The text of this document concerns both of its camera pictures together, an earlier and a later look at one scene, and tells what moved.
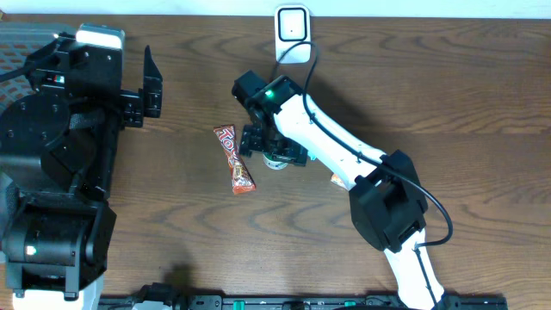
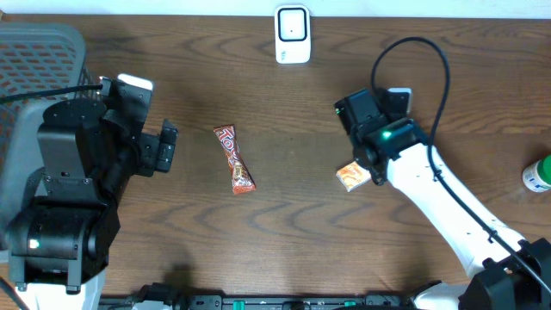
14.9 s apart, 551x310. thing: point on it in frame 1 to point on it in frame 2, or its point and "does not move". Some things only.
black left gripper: x=127 y=108 to x=151 y=152
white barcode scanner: x=293 y=26 does not move
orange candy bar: x=241 y=180 does not move
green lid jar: x=270 y=162 to x=536 y=176
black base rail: x=285 y=302 does not move
